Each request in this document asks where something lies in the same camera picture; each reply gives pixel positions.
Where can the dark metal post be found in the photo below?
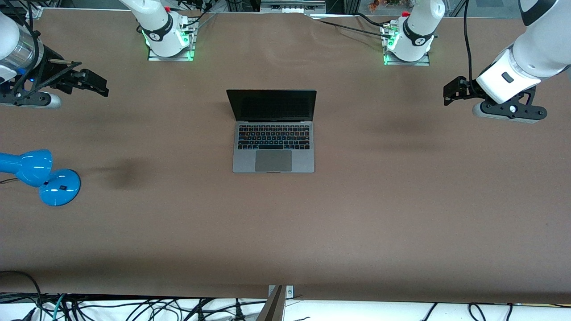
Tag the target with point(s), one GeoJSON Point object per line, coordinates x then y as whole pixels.
{"type": "Point", "coordinates": [273, 310]}

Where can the grey power strip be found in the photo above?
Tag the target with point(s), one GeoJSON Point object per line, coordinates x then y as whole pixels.
{"type": "Point", "coordinates": [290, 6]}

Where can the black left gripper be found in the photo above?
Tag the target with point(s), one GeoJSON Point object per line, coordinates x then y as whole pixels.
{"type": "Point", "coordinates": [466, 90]}

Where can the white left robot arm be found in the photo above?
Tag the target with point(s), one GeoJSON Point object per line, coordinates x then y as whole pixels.
{"type": "Point", "coordinates": [535, 44]}

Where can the grey laptop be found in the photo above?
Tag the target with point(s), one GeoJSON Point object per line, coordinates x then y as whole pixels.
{"type": "Point", "coordinates": [273, 142]}

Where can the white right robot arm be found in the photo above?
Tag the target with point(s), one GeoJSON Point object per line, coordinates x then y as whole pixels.
{"type": "Point", "coordinates": [156, 22]}

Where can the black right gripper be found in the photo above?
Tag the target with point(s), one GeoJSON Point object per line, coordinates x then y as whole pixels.
{"type": "Point", "coordinates": [52, 74]}

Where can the blue desk lamp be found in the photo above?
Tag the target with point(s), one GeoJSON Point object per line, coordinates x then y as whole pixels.
{"type": "Point", "coordinates": [31, 167]}

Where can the orange patterned object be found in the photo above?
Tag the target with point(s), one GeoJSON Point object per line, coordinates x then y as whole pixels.
{"type": "Point", "coordinates": [383, 4]}

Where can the aluminium frame corner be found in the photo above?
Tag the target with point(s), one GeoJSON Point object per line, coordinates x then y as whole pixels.
{"type": "Point", "coordinates": [35, 11]}

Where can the small metal bracket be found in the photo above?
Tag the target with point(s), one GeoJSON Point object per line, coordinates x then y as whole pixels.
{"type": "Point", "coordinates": [289, 292]}

